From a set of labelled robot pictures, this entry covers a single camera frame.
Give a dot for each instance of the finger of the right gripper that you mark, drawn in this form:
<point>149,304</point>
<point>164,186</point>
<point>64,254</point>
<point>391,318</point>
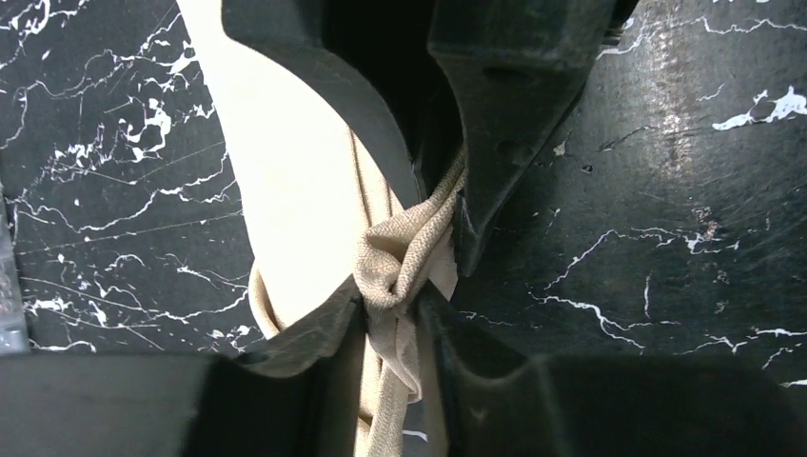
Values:
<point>515,68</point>
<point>365,58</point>

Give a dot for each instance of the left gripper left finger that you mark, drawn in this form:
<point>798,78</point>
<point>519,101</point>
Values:
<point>297,395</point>

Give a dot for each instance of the beige cloth napkin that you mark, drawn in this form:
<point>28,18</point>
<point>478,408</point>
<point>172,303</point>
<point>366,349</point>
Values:
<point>317,208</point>

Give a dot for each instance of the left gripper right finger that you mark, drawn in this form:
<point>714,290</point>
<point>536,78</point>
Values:
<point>483,398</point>

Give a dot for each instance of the clear plastic screw box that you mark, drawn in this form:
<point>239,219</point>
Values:
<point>14,326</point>

